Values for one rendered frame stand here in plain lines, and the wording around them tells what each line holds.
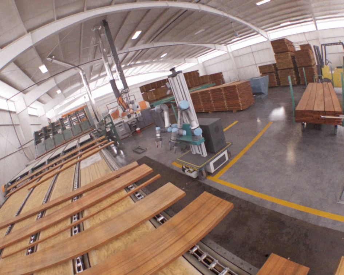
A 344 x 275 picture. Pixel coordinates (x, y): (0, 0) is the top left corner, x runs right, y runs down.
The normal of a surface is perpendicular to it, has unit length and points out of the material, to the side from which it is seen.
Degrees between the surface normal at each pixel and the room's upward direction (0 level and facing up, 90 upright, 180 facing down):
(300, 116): 90
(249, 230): 0
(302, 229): 0
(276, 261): 0
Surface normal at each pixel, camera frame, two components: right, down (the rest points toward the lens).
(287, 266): -0.31, -0.90
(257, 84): -0.78, 0.42
